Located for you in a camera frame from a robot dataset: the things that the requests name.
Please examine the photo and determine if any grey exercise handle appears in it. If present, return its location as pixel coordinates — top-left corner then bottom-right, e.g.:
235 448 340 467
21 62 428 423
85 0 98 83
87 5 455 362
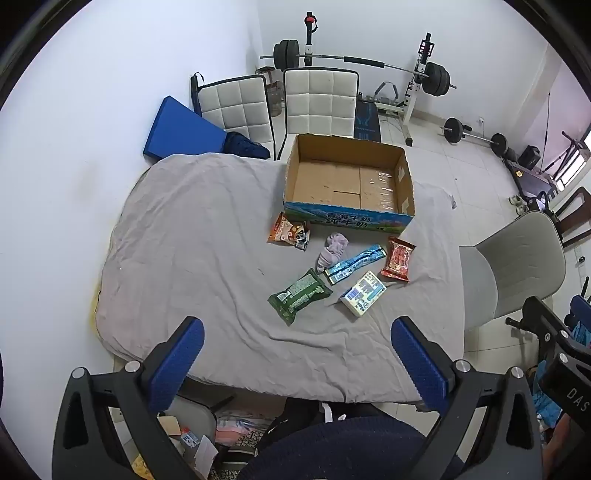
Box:
373 80 402 100

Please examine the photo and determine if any green snack packet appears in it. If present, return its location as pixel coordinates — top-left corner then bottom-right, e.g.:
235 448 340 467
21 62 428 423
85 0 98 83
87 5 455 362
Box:
268 268 334 326

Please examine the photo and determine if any black patterned bag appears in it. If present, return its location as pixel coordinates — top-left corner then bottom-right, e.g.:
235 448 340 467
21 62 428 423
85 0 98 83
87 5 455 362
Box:
210 429 266 480

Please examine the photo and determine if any black strapped pole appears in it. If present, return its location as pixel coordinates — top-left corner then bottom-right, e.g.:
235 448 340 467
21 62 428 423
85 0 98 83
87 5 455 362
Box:
190 72 205 114

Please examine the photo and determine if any person's dark navy clothing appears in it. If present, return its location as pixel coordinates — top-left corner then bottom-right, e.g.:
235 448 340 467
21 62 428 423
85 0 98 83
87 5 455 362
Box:
235 418 462 480

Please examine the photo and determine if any white bench press rack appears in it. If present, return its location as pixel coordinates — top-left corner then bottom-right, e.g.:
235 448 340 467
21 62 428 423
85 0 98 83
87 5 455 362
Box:
302 13 437 148

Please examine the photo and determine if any cardboard box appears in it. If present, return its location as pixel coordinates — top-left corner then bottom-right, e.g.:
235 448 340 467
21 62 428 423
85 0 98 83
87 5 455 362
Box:
283 134 415 230

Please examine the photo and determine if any red snack packet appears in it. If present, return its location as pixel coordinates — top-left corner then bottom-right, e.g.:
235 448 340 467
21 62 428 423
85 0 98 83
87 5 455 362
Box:
380 237 417 282

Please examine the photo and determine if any blue foam mat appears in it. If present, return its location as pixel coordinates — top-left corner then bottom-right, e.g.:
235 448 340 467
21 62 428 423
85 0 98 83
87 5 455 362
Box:
142 95 227 161

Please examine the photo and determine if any long blue snack packet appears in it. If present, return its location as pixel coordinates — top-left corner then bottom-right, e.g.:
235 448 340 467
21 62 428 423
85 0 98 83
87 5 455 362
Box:
324 244 387 284

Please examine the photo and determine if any black tripod stand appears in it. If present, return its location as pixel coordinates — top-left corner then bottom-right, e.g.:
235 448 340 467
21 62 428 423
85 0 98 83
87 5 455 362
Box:
540 131 591 174

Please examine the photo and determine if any dark blue garment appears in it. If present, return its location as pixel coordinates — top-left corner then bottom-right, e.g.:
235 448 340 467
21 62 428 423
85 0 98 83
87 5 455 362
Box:
222 131 271 161

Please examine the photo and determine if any black speaker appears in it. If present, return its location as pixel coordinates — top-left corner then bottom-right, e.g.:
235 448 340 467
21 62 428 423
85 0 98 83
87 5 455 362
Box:
517 145 541 169

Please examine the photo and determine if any black exercise machine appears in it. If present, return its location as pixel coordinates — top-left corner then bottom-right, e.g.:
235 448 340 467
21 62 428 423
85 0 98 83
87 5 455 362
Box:
503 159 560 200

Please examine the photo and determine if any long barbell with black plates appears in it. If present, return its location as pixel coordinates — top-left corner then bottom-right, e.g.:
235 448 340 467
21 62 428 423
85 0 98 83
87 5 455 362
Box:
259 39 458 97

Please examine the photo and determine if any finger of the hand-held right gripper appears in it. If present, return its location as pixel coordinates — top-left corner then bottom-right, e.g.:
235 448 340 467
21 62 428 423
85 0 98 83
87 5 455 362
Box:
570 294 591 347
505 296 583 365

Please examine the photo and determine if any short barbell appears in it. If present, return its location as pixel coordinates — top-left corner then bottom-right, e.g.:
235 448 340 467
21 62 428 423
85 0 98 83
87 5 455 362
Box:
440 117 509 158

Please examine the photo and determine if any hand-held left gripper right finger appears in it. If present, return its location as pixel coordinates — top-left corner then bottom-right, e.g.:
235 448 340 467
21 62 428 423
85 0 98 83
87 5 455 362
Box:
390 316 543 480

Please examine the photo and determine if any beige plastic chair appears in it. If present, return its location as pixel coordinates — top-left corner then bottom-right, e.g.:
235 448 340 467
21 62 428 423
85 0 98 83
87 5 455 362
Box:
459 211 567 333

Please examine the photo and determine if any purple sock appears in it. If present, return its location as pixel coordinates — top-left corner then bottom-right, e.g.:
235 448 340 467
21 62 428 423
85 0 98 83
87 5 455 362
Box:
316 233 352 272

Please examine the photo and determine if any white padded chair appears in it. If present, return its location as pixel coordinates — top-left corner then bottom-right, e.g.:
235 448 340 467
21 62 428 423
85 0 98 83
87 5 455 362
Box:
198 75 277 161
276 67 361 161

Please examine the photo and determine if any orange snack packet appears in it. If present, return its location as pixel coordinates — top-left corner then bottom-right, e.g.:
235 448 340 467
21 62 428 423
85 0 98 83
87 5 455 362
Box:
268 212 311 251

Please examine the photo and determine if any white blue small carton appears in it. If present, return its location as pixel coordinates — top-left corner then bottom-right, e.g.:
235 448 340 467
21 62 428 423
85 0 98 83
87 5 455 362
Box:
339 271 387 319

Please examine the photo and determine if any grey table cloth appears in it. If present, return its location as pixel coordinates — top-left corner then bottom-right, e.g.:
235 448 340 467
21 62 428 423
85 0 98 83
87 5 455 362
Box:
95 154 465 403

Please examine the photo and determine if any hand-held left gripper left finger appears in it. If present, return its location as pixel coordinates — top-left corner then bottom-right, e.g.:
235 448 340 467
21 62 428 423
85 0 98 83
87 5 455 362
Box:
52 316 205 480

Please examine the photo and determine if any pink plastic packet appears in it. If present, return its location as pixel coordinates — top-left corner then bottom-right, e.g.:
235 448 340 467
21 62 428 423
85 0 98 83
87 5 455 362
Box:
215 416 267 447

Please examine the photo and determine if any black weight bench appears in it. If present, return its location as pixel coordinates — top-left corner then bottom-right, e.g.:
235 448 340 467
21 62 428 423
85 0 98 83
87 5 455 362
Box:
354 99 382 143

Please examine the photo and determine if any brown wooden chair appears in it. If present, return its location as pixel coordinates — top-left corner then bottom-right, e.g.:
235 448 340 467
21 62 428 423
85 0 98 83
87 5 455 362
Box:
551 187 591 247

